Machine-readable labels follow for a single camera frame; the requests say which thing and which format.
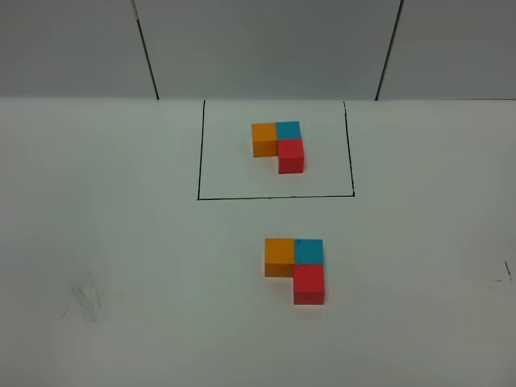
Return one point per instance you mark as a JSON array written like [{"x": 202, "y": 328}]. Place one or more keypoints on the blue template cube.
[{"x": 288, "y": 130}]

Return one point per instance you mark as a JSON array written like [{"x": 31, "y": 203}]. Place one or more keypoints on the red template cube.
[{"x": 290, "y": 153}]

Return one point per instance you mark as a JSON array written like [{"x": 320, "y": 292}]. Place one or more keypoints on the orange template cube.
[{"x": 264, "y": 139}]

